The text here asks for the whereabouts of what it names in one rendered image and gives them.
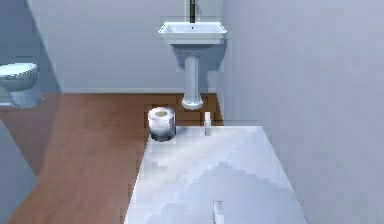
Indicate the white toilet tissue roll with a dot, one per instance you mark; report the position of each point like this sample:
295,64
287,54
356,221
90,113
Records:
161,123

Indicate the white toilet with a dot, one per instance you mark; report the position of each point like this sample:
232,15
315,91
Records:
18,81

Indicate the small white bottle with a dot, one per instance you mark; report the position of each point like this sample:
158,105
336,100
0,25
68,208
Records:
207,122

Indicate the white marble counter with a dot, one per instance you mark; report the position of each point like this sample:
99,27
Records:
216,173

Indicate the black sink faucet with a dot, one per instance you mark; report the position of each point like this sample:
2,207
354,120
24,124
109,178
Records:
192,10

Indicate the white pedestal sink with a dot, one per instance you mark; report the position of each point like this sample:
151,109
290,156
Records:
192,33

